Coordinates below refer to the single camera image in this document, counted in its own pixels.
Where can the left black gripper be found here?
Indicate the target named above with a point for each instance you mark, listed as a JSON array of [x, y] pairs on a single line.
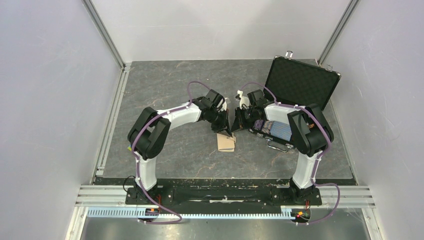
[[223, 127]]

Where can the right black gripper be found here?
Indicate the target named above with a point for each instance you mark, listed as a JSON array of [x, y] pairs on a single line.
[[239, 123]]

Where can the tan leather card holder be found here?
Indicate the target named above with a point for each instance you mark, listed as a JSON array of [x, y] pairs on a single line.
[[225, 143]]

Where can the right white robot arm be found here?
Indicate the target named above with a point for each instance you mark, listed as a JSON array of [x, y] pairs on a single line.
[[303, 128]]

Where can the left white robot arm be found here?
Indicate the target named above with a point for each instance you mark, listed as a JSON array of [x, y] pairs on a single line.
[[148, 135]]

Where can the black poker chip case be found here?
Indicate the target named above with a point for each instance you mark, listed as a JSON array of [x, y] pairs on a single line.
[[292, 82]]

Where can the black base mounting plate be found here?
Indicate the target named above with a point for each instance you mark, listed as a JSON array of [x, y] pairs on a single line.
[[174, 195]]

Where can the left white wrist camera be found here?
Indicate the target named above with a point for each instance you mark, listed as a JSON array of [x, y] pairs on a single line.
[[224, 106]]

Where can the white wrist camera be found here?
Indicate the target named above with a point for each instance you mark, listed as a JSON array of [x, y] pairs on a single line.
[[224, 106], [243, 100]]

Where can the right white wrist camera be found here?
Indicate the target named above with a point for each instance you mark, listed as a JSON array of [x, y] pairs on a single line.
[[243, 100]]

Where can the right aluminium corner post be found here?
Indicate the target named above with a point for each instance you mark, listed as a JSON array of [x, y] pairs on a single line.
[[340, 26]]

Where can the aluminium corner post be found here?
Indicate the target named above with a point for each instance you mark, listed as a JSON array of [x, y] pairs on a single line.
[[96, 18], [340, 26]]

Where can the aluminium front frame rail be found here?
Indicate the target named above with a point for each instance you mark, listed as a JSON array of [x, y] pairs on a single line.
[[100, 213]]

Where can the left aluminium corner post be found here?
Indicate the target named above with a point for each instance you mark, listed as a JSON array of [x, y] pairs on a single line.
[[96, 18]]

